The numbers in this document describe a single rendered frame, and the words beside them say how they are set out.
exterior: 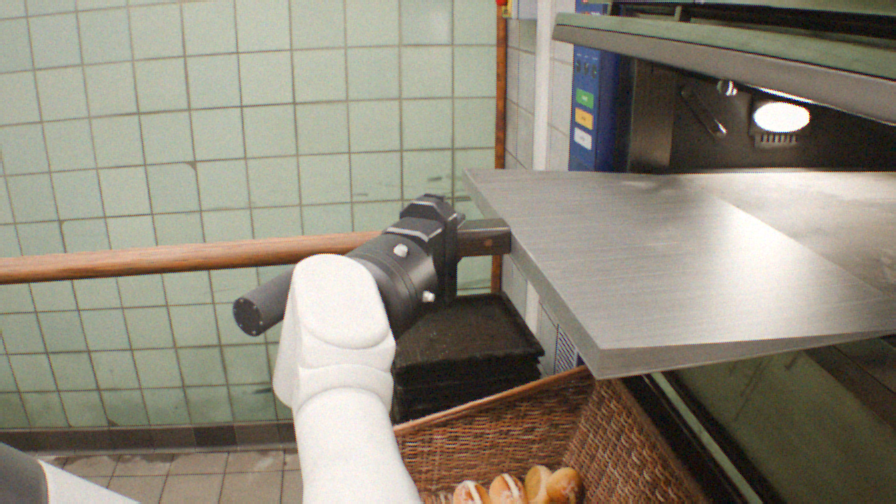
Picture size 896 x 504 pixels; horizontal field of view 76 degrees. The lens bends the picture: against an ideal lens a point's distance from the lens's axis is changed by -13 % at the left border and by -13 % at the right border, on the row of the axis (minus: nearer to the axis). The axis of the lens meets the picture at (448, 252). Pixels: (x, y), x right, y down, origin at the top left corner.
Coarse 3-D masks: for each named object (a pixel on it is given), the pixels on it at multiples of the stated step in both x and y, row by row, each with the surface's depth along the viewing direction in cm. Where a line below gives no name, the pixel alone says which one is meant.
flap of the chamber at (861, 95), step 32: (576, 32) 87; (608, 32) 76; (672, 64) 61; (704, 64) 55; (736, 64) 50; (768, 64) 46; (800, 64) 42; (800, 96) 42; (832, 96) 39; (864, 96) 36
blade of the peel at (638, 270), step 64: (512, 192) 94; (576, 192) 94; (640, 192) 94; (704, 192) 94; (512, 256) 71; (576, 256) 71; (640, 256) 71; (704, 256) 70; (768, 256) 70; (576, 320) 52; (640, 320) 57; (704, 320) 56; (768, 320) 56; (832, 320) 55
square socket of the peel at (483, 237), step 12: (468, 228) 70; (480, 228) 70; (492, 228) 71; (504, 228) 71; (468, 240) 71; (480, 240) 71; (492, 240) 71; (504, 240) 71; (468, 252) 71; (480, 252) 71; (492, 252) 72; (504, 252) 72
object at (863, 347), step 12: (888, 336) 53; (840, 348) 58; (852, 348) 57; (864, 348) 55; (876, 348) 53; (888, 348) 52; (864, 360) 55; (876, 360) 53; (888, 360) 52; (876, 372) 53; (888, 372) 52; (888, 384) 52
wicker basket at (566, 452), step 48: (528, 384) 113; (576, 384) 115; (624, 384) 106; (432, 432) 113; (480, 432) 115; (528, 432) 117; (576, 432) 118; (624, 432) 102; (432, 480) 117; (480, 480) 119; (624, 480) 99; (672, 480) 87
